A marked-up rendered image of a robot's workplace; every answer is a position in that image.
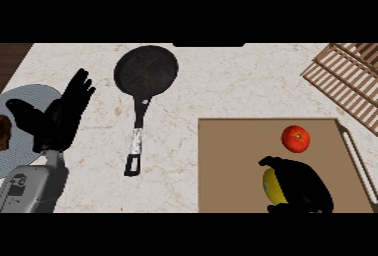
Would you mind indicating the brown bread slice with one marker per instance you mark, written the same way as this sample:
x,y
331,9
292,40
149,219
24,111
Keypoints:
x,y
5,132

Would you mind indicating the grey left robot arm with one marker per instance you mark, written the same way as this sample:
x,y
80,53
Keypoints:
x,y
30,186

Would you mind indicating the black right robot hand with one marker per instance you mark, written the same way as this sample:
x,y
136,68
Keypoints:
x,y
304,186

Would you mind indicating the black frying pan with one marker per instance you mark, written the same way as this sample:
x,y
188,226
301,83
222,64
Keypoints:
x,y
145,76

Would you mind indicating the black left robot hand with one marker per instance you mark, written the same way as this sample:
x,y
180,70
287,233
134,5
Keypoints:
x,y
61,113

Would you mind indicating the wooden tiered shelf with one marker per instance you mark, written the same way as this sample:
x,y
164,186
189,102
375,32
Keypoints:
x,y
347,83

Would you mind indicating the red tomato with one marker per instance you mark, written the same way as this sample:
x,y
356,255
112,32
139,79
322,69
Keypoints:
x,y
295,138

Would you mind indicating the brown tray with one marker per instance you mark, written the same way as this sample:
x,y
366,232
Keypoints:
x,y
236,166

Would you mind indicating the grey round plate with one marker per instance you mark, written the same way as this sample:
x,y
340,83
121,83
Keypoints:
x,y
30,100

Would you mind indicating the yellow lemon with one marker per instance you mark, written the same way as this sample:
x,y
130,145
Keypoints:
x,y
272,187

